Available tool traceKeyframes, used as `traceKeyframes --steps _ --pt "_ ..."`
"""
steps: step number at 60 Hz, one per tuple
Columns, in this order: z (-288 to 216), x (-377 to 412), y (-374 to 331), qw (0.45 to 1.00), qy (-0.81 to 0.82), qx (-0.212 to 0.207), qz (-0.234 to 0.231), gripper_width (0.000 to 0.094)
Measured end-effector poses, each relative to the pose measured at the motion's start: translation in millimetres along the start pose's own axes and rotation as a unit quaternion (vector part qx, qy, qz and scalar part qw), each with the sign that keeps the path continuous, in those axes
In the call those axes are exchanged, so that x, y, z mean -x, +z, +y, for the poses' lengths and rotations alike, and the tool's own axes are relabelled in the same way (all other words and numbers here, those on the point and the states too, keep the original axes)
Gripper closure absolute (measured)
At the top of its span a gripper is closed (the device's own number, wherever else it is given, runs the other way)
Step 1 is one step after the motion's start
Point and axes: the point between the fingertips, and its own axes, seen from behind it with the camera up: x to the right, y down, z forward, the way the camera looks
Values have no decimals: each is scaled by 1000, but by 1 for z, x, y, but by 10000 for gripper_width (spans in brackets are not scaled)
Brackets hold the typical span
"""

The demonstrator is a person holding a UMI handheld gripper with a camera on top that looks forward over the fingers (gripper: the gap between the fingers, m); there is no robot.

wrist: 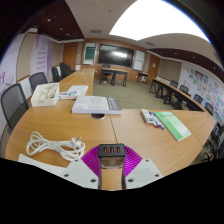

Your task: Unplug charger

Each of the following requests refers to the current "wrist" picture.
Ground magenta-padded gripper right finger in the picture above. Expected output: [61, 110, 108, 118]
[122, 146, 164, 191]

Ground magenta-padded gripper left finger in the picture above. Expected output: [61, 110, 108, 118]
[61, 145, 102, 191]

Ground red-capped marker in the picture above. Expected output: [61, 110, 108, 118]
[148, 114, 159, 129]

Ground blue-capped marker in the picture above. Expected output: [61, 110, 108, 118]
[148, 111, 166, 131]

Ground green booklet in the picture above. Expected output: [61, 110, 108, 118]
[153, 111, 192, 142]

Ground white whiteboard eraser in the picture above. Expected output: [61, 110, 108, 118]
[139, 108, 155, 125]

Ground thick white book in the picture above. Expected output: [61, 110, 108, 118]
[71, 95, 123, 116]

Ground open white cardboard box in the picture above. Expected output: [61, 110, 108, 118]
[30, 82, 61, 108]

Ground white paper booklet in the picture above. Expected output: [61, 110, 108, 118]
[58, 84, 90, 101]

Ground long wooden side table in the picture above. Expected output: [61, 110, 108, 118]
[148, 78, 207, 112]

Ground row of black chairs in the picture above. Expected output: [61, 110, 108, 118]
[169, 79, 224, 161]

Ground black mesh office chair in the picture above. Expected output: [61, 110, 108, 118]
[28, 71, 49, 95]
[0, 82, 30, 135]

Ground group of black chairs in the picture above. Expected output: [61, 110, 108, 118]
[50, 61, 77, 83]

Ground dark front desk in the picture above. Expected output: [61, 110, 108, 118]
[100, 67, 129, 88]

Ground bright ceiling light panel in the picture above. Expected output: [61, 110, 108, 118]
[108, 0, 211, 42]

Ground white coiled power cable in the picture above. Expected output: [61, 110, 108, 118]
[25, 130, 86, 162]

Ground black round cable grommet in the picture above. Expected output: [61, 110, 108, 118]
[89, 113, 107, 121]

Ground colourful wall posters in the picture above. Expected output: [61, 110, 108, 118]
[181, 64, 224, 124]

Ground white wall whiteboard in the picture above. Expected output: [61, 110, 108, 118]
[133, 49, 146, 72]

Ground green wall board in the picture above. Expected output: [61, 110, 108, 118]
[83, 42, 97, 66]

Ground large black wall screen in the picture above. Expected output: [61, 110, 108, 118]
[97, 43, 135, 69]

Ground purple white wall banner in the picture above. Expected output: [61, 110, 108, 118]
[29, 34, 53, 80]

